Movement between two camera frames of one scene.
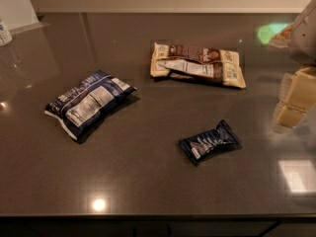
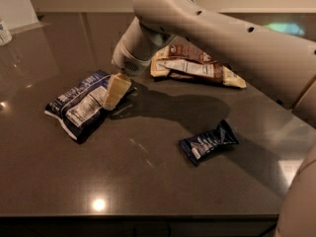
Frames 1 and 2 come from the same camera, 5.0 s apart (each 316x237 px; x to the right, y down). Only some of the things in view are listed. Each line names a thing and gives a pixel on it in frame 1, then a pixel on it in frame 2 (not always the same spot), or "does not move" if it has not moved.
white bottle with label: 5,38 does not move
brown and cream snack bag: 192,61 does not move
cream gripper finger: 299,97 -> 119,84
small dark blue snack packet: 206,142 does not move
